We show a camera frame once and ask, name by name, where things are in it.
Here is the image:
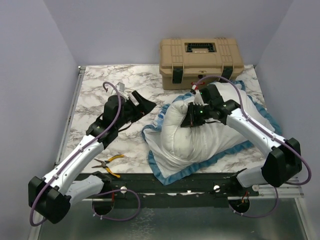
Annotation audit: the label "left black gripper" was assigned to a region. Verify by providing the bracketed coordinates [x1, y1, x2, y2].
[117, 91, 157, 129]

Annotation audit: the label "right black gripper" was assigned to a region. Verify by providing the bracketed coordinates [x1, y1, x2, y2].
[183, 101, 213, 127]

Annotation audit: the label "white pillowcase blue trim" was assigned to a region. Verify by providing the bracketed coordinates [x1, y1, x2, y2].
[141, 79, 283, 186]

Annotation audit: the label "white pillow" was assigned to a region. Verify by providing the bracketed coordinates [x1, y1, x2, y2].
[160, 100, 198, 163]

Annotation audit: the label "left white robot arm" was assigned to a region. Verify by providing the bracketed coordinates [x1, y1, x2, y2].
[27, 91, 156, 224]

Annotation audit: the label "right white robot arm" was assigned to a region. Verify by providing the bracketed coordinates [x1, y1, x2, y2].
[180, 84, 302, 196]

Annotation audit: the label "tan plastic toolbox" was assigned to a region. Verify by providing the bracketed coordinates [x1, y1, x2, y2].
[159, 38, 245, 90]

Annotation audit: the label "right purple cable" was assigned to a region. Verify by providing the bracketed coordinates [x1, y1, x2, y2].
[193, 75, 313, 219]

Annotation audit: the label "yellow handled pliers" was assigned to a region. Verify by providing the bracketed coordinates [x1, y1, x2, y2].
[91, 154, 126, 179]

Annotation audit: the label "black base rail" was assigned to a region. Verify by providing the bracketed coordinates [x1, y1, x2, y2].
[74, 171, 270, 210]

